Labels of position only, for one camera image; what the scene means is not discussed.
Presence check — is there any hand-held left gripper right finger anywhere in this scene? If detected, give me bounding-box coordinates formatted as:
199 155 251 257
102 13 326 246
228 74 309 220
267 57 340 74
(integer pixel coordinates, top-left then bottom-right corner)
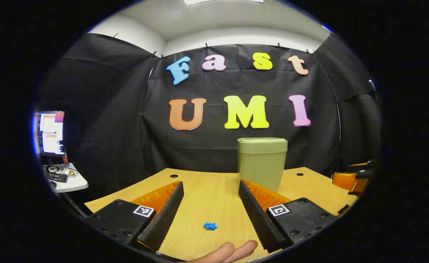
238 179 339 253

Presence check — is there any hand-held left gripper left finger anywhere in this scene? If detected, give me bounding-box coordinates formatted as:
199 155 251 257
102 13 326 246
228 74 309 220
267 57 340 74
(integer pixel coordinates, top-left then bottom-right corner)
85 181 185 253

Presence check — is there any black keyboard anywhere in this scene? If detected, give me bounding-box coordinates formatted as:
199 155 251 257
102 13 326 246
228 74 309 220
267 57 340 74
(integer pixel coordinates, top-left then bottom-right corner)
46 172 68 183

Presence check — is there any wooden desktop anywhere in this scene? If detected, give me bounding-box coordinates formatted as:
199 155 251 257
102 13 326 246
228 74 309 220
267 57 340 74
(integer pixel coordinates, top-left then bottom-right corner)
84 167 359 263

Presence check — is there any computer monitor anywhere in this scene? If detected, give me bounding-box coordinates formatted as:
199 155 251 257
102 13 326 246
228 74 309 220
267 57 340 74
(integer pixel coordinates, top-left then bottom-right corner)
34 111 66 157

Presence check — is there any white side table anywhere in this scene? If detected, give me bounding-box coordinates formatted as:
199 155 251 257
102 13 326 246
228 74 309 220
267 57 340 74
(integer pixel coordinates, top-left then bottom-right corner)
42 163 89 193

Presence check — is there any black backdrop cloth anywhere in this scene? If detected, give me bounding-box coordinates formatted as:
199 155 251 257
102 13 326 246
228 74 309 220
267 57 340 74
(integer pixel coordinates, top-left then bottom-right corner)
35 32 383 205

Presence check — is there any green desktop garbage bin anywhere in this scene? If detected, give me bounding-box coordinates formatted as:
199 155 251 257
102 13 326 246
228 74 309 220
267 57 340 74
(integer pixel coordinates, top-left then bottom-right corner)
237 137 288 193

